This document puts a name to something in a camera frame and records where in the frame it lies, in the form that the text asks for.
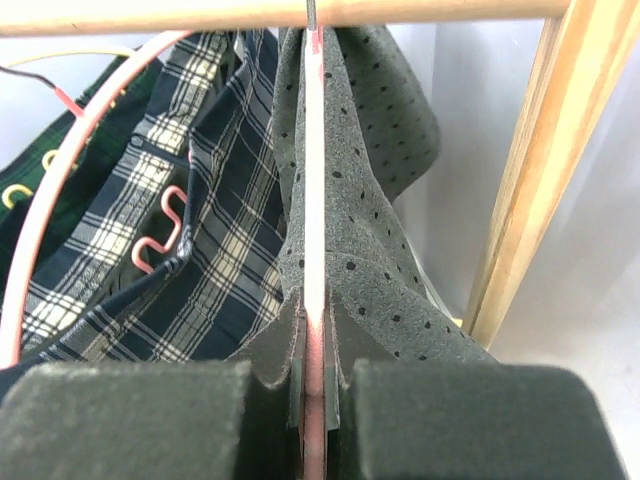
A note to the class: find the wooden clothes rack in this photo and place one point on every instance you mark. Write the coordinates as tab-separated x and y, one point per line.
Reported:
582	50

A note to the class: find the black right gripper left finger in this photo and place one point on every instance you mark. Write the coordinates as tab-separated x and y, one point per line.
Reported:
125	420

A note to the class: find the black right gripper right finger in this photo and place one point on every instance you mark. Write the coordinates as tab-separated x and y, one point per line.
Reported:
432	419

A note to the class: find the grey dotted skirt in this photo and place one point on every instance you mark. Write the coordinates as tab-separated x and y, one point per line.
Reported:
380	136

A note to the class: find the navy cream plaid skirt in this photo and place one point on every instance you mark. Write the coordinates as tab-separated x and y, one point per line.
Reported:
175	257

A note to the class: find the pink wavy hanger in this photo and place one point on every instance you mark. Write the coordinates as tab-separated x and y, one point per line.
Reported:
47	194

